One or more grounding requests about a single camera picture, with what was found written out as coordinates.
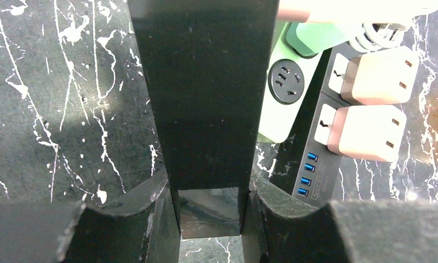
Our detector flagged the light green plug adapter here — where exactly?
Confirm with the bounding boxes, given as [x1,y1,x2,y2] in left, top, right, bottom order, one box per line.
[285,22,362,58]

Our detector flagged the long black power strip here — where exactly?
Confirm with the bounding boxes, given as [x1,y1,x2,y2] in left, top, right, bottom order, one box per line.
[270,43,360,207]

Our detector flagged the short black power strip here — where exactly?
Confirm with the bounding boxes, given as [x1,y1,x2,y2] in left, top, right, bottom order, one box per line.
[128,1,278,239]

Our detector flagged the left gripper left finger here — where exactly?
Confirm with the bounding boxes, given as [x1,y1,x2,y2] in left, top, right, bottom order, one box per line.
[0,171,180,262]

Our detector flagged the green power strip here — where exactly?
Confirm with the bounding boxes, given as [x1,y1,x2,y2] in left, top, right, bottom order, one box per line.
[257,20,321,143]

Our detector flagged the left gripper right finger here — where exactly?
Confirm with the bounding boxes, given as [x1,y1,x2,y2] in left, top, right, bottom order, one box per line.
[241,175,438,262]

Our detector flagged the pink plug adapter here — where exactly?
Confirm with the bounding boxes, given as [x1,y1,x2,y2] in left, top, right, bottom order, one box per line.
[276,0,438,24]
[341,46,419,105]
[327,105,407,162]

